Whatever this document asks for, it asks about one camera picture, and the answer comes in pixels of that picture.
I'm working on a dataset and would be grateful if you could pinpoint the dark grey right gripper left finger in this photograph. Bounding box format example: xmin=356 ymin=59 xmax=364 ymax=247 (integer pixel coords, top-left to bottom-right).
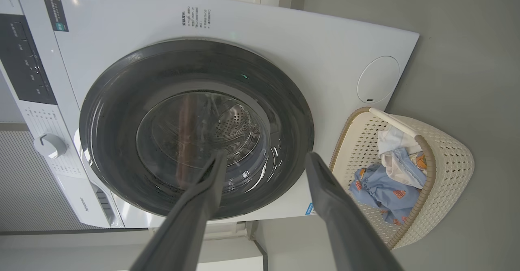
xmin=130 ymin=150 xmax=228 ymax=271

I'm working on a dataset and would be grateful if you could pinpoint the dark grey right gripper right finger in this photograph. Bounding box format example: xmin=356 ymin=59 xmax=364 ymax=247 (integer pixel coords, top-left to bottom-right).
xmin=305 ymin=152 xmax=405 ymax=271

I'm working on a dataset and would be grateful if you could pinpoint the blue garment with orange prints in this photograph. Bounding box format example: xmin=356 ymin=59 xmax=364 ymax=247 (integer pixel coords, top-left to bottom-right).
xmin=349 ymin=163 xmax=423 ymax=225

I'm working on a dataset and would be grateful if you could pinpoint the white garment with blue trim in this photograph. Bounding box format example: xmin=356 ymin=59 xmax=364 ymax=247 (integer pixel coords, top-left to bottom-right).
xmin=377 ymin=125 xmax=428 ymax=189

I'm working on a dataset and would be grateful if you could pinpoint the dark round washer door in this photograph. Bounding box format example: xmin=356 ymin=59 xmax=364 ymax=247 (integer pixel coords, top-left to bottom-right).
xmin=79 ymin=39 xmax=314 ymax=220

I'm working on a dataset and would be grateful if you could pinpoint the white front-load washing machine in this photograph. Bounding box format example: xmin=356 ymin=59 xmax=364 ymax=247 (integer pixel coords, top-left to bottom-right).
xmin=0 ymin=0 xmax=420 ymax=229

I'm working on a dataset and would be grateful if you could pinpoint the cream perforated laundry basket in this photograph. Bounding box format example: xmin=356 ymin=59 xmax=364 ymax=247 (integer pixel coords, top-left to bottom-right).
xmin=329 ymin=107 xmax=475 ymax=250

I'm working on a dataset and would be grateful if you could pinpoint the grey ribbed panel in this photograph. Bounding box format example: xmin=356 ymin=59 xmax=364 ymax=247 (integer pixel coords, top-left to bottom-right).
xmin=0 ymin=130 xmax=95 ymax=233

